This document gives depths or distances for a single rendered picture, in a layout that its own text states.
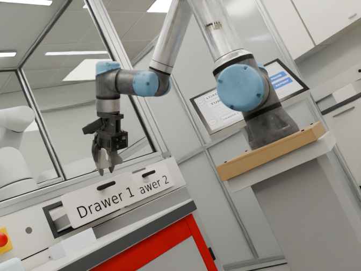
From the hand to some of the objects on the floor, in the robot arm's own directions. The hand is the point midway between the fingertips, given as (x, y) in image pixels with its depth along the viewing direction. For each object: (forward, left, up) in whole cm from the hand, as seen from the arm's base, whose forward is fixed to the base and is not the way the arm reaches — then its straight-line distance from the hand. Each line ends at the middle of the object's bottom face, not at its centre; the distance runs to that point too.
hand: (105, 170), depth 125 cm
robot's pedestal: (-55, -15, -93) cm, 109 cm away
